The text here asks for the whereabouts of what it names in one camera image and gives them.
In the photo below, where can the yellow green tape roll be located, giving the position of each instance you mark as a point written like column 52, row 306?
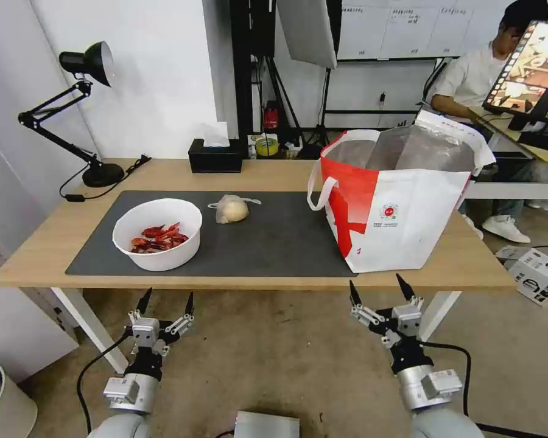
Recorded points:
column 267, row 148

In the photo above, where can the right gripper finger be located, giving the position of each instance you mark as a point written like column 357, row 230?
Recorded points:
column 356, row 295
column 406, row 287

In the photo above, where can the black tripod stand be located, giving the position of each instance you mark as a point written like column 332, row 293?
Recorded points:
column 283, row 100

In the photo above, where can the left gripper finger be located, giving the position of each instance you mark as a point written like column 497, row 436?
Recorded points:
column 142, row 305
column 189, row 309

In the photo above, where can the person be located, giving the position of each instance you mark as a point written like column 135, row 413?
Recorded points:
column 466, row 73

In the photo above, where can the red crayfish shells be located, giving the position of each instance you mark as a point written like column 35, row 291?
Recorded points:
column 162, row 237

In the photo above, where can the white tissue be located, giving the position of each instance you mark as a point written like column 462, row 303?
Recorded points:
column 213, row 133

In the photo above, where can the black tissue box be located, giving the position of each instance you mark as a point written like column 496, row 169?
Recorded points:
column 214, row 162

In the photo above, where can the wooden office desk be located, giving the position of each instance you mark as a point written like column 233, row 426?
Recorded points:
column 507, row 137

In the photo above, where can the grey robot base box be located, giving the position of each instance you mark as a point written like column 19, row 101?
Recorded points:
column 267, row 425

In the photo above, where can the white softbox light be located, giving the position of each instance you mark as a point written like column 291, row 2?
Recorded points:
column 308, row 32

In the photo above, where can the white waste bin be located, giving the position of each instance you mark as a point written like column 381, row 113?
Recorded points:
column 4, row 406

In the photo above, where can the black metal frame pillar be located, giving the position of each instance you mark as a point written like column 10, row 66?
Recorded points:
column 244, row 68

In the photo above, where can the bun in clear plastic bag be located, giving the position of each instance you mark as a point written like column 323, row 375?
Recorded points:
column 232, row 212

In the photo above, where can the dark grey table mat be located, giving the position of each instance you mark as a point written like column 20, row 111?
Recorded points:
column 265, row 246

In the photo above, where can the white round bowl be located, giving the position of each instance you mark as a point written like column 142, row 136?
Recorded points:
column 164, row 261

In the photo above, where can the computer monitor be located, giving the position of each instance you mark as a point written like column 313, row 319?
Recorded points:
column 529, row 68

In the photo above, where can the red and black device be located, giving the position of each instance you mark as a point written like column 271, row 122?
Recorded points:
column 271, row 116

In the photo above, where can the whiteboard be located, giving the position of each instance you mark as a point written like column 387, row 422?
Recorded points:
column 392, row 27

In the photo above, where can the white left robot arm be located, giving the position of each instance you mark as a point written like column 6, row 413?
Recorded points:
column 123, row 410

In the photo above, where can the printed cardboard box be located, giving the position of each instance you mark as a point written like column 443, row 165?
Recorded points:
column 539, row 278

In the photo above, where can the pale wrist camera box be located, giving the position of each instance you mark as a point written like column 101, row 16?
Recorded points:
column 406, row 321
column 145, row 332

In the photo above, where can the black desk lamp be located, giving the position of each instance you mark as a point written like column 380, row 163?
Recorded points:
column 102, row 175

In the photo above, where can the white table leg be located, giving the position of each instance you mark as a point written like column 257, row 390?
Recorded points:
column 440, row 315
column 91, row 328

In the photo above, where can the white cabinet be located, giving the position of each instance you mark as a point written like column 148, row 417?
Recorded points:
column 23, row 328

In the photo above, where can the red and white takeout bag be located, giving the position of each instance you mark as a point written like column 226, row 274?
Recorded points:
column 402, row 228

